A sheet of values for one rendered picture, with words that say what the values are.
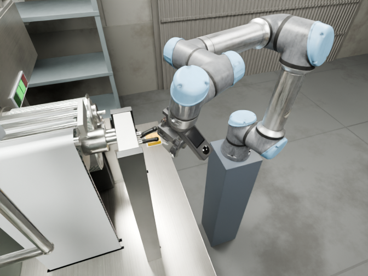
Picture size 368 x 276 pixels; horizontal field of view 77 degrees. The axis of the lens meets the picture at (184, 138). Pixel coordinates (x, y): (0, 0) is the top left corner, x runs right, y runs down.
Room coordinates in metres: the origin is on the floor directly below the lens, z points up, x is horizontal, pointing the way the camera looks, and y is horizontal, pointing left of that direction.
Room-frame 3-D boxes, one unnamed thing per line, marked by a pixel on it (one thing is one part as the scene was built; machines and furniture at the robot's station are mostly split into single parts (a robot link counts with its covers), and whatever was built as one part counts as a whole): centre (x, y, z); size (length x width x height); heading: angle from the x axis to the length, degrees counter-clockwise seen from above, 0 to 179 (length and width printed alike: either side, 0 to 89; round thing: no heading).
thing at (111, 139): (0.46, 0.18, 1.34); 0.06 x 0.03 x 0.03; 108
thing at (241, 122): (0.82, -0.27, 1.07); 0.13 x 0.12 x 0.14; 40
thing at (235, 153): (0.83, -0.26, 0.95); 0.15 x 0.15 x 0.10
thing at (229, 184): (0.83, -0.26, 0.45); 0.20 x 0.20 x 0.90; 18
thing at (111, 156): (0.65, 0.29, 1.05); 0.06 x 0.05 x 0.31; 108
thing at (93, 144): (0.44, 0.24, 1.34); 0.06 x 0.06 x 0.06; 18
